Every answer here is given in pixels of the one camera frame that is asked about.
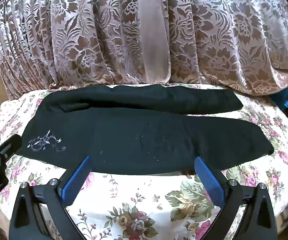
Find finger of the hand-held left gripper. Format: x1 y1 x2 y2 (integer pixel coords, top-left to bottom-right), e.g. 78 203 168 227
0 134 23 161

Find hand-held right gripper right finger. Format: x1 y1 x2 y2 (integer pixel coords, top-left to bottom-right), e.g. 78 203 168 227
194 156 278 240

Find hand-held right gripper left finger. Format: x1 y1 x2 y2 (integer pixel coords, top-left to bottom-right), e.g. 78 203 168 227
9 156 92 240

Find black pants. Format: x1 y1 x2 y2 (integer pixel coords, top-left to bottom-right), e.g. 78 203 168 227
17 84 274 176

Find floral bed blanket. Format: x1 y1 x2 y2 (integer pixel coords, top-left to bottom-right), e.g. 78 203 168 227
0 83 288 240

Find dark blue object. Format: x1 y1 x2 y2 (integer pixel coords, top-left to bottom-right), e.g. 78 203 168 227
268 79 288 117

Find brown floral patterned curtain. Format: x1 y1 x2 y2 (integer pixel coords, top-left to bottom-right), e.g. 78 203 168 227
0 0 288 100

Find plain pink curtain band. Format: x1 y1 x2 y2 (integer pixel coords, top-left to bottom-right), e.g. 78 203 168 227
137 0 171 83

